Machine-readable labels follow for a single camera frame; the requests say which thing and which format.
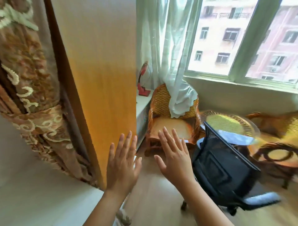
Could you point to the black office chair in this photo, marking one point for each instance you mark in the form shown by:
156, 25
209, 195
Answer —
221, 167

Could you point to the orange wicker armchair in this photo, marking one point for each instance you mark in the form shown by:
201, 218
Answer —
279, 125
172, 125

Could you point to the red desk lamp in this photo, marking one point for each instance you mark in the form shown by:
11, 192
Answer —
142, 89

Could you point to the person's right hand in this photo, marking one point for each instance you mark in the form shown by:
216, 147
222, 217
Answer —
177, 165

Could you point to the person's left hand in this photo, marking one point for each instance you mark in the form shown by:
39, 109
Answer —
122, 167

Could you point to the pink building outside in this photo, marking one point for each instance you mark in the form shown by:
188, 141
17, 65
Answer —
218, 23

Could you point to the white checked curtain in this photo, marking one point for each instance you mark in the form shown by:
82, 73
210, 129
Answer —
167, 46

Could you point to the round glass wicker table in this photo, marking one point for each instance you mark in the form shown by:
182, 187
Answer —
228, 123

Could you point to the white cabinet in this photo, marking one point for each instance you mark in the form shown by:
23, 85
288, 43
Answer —
142, 109

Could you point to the brown patterned curtain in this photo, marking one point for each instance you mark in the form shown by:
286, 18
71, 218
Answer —
30, 69

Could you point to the green window frame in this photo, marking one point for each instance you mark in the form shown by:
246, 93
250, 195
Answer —
251, 35

